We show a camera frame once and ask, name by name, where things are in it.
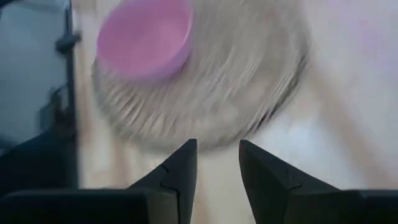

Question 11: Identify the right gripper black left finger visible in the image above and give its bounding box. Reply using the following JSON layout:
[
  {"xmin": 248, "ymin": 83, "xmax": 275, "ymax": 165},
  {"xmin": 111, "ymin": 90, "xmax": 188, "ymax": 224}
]
[{"xmin": 0, "ymin": 138, "xmax": 198, "ymax": 224}]

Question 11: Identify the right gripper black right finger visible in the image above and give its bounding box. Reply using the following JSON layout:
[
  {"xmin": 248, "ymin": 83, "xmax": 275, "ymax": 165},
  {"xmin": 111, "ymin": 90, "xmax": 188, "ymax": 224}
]
[{"xmin": 238, "ymin": 139, "xmax": 398, "ymax": 224}]

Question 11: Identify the round woven wicker placemat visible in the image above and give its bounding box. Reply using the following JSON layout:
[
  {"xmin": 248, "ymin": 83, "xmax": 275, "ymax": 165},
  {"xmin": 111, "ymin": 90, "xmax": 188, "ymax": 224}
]
[{"xmin": 91, "ymin": 0, "xmax": 312, "ymax": 154}]

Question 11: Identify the pink round plate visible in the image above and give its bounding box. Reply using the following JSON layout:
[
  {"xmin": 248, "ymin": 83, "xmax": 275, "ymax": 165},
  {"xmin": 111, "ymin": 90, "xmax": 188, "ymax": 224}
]
[{"xmin": 96, "ymin": 0, "xmax": 194, "ymax": 80}]

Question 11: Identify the black metal table frame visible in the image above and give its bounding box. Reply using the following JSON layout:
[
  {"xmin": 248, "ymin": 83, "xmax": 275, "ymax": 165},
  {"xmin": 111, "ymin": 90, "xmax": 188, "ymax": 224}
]
[{"xmin": 0, "ymin": 0, "xmax": 82, "ymax": 197}]

